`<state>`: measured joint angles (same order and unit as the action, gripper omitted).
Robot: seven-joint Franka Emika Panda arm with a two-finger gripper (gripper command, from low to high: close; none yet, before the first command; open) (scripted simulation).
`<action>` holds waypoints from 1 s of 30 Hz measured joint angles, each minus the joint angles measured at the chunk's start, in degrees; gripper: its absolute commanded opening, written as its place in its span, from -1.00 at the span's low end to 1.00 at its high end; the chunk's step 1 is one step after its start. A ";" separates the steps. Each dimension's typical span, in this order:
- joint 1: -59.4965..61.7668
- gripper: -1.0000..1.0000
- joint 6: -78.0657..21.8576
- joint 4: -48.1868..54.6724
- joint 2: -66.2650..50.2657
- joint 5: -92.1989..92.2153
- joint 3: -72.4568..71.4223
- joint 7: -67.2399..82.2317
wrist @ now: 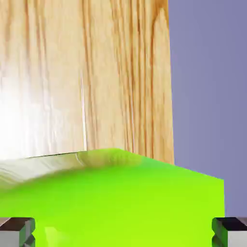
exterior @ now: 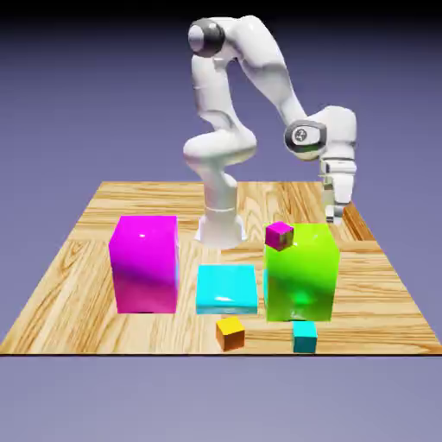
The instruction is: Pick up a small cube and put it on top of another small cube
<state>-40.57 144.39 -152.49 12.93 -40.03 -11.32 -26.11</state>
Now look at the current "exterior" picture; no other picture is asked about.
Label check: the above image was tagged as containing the small orange cube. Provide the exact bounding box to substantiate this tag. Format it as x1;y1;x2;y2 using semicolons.
215;315;247;352

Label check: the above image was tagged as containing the small cyan cube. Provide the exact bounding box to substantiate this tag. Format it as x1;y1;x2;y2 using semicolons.
292;320;319;354

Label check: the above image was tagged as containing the large cyan box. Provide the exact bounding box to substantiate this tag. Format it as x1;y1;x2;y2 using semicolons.
195;263;259;316

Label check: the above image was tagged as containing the large green box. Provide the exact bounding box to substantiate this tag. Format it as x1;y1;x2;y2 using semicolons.
262;222;342;323

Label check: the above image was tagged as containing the large magenta box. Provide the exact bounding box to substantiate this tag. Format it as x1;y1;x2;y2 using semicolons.
108;214;180;315

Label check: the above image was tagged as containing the small magenta cube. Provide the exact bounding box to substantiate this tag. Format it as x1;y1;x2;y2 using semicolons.
264;220;295;252

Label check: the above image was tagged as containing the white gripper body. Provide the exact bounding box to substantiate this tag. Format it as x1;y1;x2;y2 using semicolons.
323;172;356;207

